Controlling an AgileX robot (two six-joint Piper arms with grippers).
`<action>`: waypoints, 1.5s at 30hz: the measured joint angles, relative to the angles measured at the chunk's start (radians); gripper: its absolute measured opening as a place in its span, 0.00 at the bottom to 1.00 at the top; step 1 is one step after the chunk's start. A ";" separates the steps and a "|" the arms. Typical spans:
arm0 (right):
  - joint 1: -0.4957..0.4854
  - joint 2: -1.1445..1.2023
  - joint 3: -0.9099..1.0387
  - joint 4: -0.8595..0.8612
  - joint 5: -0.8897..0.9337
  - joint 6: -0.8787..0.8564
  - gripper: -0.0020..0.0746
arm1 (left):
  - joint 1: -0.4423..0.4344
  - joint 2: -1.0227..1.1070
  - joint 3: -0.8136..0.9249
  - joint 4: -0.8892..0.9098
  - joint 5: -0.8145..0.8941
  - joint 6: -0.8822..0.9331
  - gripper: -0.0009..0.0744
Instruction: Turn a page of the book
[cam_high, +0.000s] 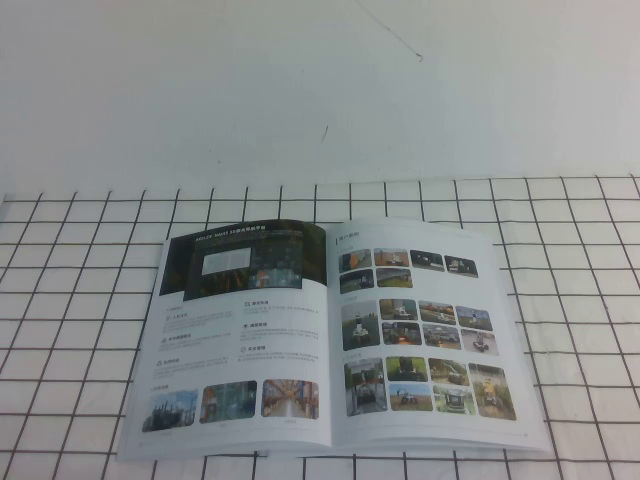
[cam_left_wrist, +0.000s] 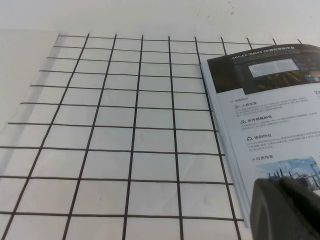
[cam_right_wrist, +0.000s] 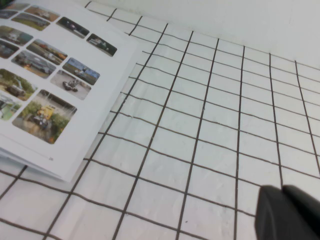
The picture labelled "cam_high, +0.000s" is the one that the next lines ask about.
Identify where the white black-grid tablecloth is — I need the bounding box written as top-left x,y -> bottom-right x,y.
0,174 -> 640,480

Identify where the brochure book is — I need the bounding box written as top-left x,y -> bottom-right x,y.
115,215 -> 554,462

